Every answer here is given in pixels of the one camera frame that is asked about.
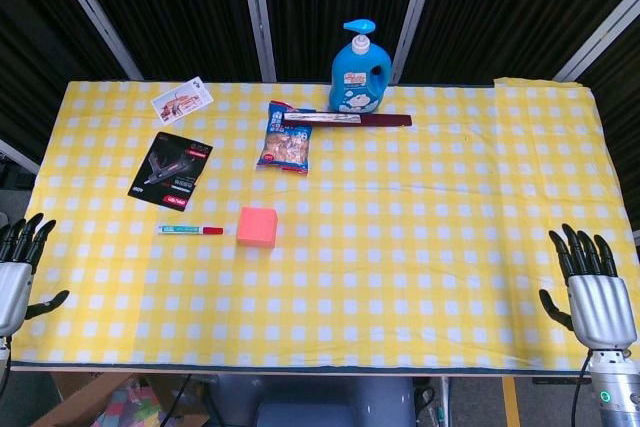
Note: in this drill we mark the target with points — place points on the blue snack bag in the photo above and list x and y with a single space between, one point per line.
287 139

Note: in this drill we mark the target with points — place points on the red capped marker pen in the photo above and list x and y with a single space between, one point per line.
190 230

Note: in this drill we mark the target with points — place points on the blue pump bottle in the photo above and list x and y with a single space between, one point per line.
359 80

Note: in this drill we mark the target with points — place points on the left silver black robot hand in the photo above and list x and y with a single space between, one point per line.
12 279

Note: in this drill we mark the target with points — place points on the yellow checkered tablecloth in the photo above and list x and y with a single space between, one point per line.
320 227

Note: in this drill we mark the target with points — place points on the black glue gun package card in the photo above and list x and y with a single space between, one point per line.
170 176

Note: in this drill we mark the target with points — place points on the cardboard box with colourful contents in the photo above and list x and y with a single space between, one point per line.
122 402

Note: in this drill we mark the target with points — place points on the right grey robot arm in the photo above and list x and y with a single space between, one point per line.
616 389

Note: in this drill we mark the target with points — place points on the orange pink sponge block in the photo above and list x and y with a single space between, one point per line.
257 227

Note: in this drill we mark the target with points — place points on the dark red flat case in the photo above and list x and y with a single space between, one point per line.
350 119

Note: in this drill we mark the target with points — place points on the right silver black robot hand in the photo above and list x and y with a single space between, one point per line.
597 304

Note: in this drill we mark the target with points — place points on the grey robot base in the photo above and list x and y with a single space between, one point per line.
311 399

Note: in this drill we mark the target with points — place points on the white picture card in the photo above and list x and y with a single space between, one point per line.
182 100

